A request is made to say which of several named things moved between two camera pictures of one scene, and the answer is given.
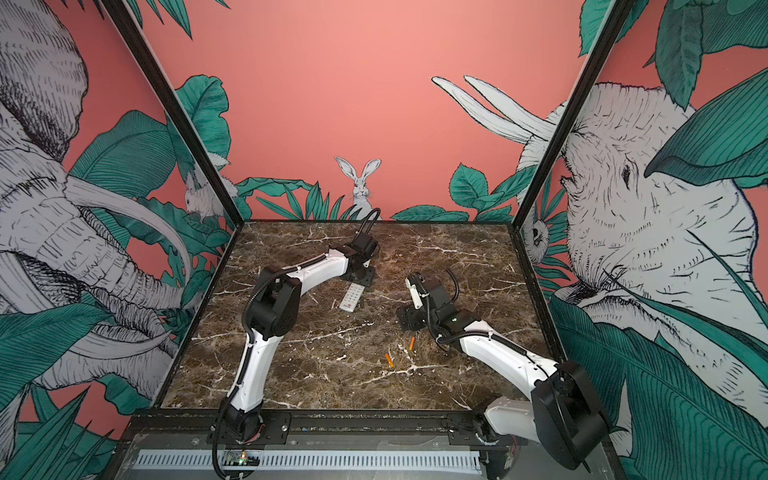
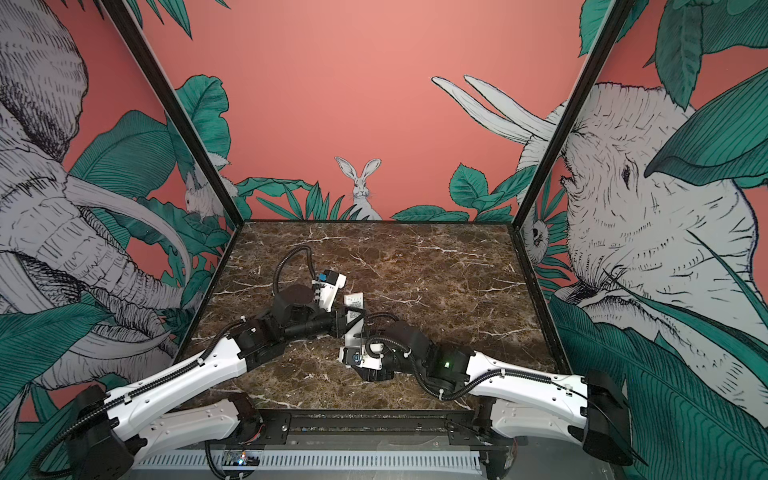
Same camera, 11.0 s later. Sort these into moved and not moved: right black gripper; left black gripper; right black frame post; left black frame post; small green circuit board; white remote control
Moved: white remote control; right black gripper; left black gripper
Not moved: left black frame post; right black frame post; small green circuit board
